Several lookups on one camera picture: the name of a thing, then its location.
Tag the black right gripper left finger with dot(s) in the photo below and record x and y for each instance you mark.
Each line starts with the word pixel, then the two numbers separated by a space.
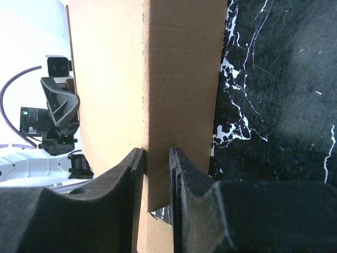
pixel 100 216

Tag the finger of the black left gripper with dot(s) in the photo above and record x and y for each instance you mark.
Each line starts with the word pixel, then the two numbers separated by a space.
pixel 62 103

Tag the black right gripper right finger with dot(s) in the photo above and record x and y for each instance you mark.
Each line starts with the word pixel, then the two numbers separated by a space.
pixel 275 216

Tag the cardboard box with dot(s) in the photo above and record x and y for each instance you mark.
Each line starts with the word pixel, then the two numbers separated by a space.
pixel 146 73

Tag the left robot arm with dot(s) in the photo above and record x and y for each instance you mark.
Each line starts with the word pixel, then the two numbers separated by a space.
pixel 55 162

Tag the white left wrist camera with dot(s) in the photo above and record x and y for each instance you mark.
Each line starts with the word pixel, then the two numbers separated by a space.
pixel 58 66

